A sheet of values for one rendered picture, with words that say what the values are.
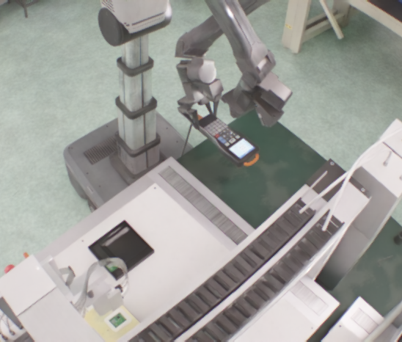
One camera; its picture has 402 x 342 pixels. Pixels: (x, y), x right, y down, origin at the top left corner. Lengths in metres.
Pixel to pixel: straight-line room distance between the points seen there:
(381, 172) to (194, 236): 0.53
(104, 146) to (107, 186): 0.22
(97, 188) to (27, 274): 1.49
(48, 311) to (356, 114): 2.61
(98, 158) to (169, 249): 1.02
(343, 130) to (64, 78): 1.78
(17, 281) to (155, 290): 0.62
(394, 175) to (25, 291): 0.75
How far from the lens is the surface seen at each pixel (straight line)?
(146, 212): 1.24
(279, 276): 0.73
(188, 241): 1.20
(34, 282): 0.56
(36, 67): 3.16
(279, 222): 0.79
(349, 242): 1.12
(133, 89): 1.68
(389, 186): 0.95
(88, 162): 2.12
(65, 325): 0.53
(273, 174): 1.48
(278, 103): 1.10
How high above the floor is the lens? 1.90
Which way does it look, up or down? 53 degrees down
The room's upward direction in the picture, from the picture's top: 5 degrees clockwise
